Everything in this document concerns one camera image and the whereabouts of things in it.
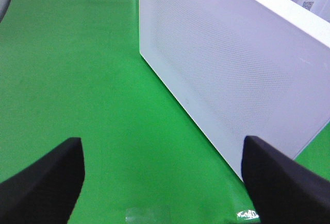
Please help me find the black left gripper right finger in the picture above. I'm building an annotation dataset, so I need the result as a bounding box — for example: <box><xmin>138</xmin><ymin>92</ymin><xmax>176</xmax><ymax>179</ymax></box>
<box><xmin>241</xmin><ymin>135</ymin><xmax>329</xmax><ymax>223</ymax></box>

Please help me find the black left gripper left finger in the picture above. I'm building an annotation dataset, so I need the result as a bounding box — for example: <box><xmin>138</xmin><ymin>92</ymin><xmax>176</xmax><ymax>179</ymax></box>
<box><xmin>1</xmin><ymin>137</ymin><xmax>85</xmax><ymax>223</ymax></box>

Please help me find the clear tape piece on table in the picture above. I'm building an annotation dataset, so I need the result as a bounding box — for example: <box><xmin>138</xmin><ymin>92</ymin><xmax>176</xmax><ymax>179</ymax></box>
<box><xmin>125</xmin><ymin>207</ymin><xmax>172</xmax><ymax>223</ymax></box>

